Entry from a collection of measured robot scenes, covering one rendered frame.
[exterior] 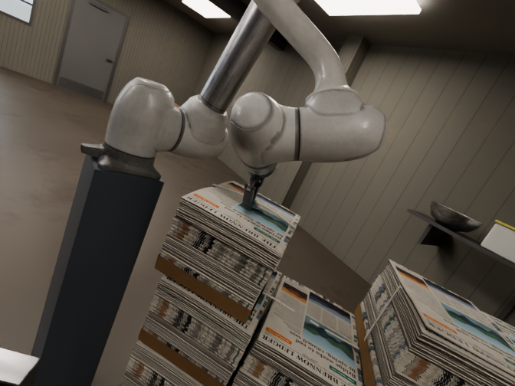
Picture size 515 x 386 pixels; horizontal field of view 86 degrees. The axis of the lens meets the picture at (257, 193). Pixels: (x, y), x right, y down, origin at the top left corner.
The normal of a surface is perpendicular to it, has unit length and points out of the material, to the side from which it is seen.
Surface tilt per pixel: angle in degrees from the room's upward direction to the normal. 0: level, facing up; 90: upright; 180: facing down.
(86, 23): 90
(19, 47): 90
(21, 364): 0
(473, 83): 90
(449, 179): 90
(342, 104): 62
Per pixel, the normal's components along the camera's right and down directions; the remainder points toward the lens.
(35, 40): 0.54, 0.45
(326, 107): -0.14, -0.30
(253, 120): -0.13, -0.03
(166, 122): 0.73, 0.32
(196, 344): -0.29, 0.15
